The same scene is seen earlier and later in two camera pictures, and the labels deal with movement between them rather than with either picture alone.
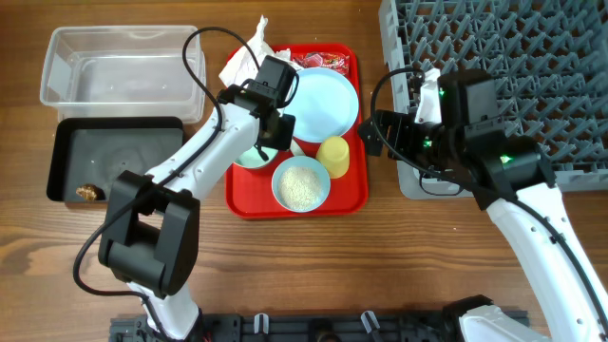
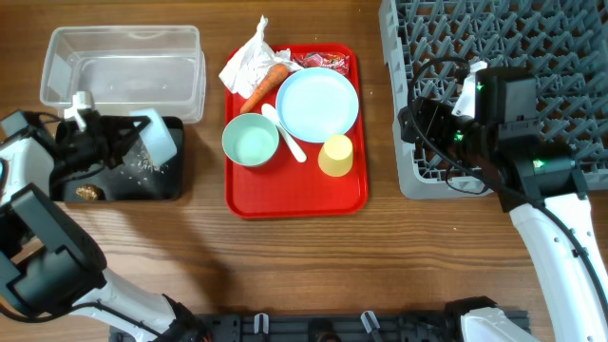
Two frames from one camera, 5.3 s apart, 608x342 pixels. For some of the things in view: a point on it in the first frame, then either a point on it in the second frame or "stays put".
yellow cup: [334, 153] stays put
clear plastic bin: [125, 71] stays put
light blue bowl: [300, 184] -> [156, 137]
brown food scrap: [91, 192] stays put
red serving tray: [323, 173] stays put
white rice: [300, 187] -> [144, 162]
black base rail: [307, 327] stays put
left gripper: [284, 138] -> [105, 130]
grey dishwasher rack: [548, 60] stays put
